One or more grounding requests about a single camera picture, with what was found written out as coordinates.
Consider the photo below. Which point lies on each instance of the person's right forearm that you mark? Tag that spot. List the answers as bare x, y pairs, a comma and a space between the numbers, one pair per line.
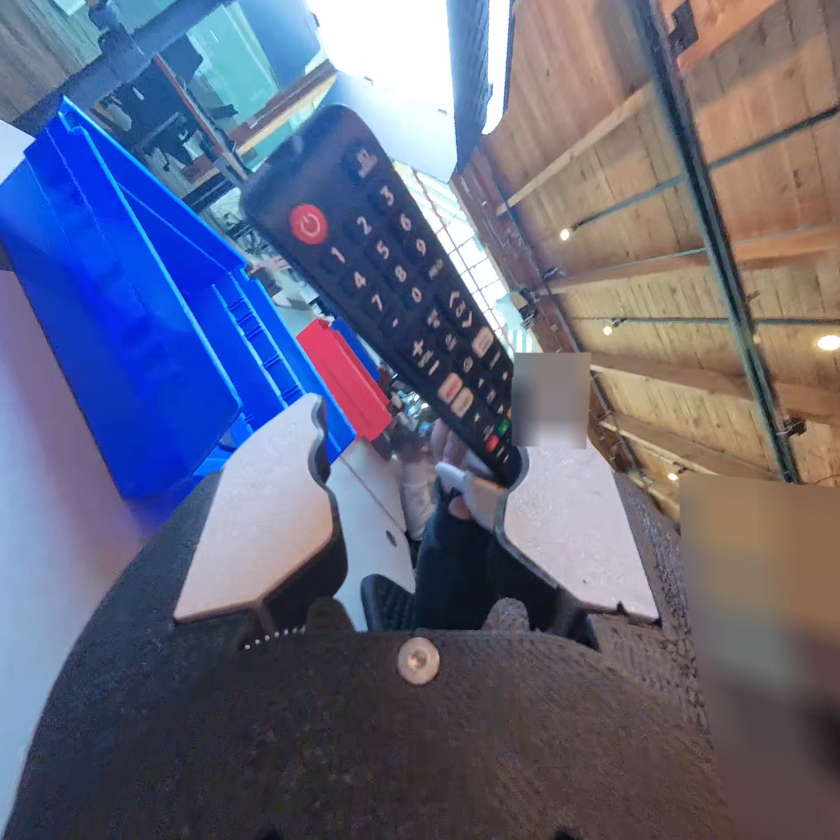
453, 571

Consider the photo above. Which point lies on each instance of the studio softbox light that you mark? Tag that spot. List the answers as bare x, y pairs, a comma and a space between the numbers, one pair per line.
407, 65

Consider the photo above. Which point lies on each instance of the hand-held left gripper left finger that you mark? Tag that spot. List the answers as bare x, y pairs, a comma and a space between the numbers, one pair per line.
262, 512

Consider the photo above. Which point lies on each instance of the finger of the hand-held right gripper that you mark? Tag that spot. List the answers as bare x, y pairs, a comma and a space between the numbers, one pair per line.
482, 499

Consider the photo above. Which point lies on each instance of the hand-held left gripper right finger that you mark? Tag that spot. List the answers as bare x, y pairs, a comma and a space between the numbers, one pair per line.
577, 525

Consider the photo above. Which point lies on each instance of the red plastic tray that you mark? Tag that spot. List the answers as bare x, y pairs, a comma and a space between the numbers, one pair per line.
341, 374

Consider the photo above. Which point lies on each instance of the person's upper body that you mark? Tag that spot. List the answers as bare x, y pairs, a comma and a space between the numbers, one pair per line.
417, 499

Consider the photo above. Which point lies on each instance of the black remote control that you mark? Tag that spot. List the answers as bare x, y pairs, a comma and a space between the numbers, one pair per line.
367, 262

